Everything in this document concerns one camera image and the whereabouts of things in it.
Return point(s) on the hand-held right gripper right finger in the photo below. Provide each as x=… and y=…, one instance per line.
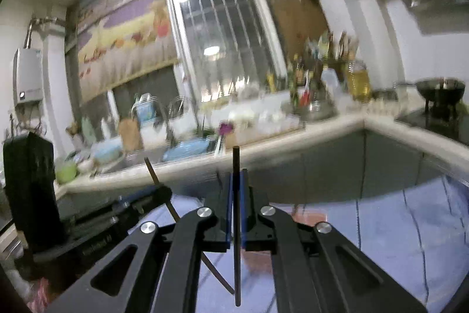
x=244, y=210

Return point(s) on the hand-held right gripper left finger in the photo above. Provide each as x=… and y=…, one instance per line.
x=229, y=210

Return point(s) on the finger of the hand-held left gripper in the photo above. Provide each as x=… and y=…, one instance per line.
x=154, y=199
x=122, y=208

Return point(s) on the dark single chopstick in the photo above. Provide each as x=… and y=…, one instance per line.
x=237, y=159

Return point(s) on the metal pot with utensils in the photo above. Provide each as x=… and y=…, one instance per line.
x=318, y=109

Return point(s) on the green bowl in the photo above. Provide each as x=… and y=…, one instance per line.
x=66, y=174

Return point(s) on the light blue bowl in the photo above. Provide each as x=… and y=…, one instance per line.
x=107, y=153

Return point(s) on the blue plate in sink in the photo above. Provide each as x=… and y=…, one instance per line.
x=188, y=151

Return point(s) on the wooden cutting board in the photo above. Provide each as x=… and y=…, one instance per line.
x=130, y=135

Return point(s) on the purple small object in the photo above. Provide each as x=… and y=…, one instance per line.
x=226, y=129

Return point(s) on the metal faucet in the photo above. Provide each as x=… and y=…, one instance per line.
x=172, y=118

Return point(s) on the blue and white container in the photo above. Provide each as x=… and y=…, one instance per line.
x=146, y=109

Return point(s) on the kitchen counter with cabinets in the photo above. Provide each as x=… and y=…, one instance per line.
x=329, y=159

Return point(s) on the pink patterned bag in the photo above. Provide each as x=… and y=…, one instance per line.
x=38, y=294

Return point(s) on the grey water heater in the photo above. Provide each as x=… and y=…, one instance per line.
x=28, y=78

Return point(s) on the blue checked tablecloth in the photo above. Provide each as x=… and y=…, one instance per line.
x=384, y=243

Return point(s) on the white plastic jug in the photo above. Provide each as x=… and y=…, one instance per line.
x=333, y=80

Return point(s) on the printed window blind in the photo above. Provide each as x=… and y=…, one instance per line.
x=124, y=41

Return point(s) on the metal exhaust pipe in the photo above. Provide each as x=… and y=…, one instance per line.
x=40, y=23

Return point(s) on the yellow oil bottle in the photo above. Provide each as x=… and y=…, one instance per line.
x=359, y=80

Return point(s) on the barred window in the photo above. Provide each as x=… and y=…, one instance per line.
x=227, y=27

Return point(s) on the black wok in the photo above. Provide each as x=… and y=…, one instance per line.
x=439, y=89

